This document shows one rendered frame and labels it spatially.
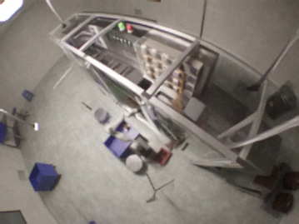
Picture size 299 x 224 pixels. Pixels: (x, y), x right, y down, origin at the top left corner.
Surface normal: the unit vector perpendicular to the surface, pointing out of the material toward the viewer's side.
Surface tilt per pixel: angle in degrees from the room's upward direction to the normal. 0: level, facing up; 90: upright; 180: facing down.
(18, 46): 90
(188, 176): 0
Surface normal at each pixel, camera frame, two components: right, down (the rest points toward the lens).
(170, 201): -0.14, -0.36
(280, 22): -0.63, 0.75
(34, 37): 0.76, 0.55
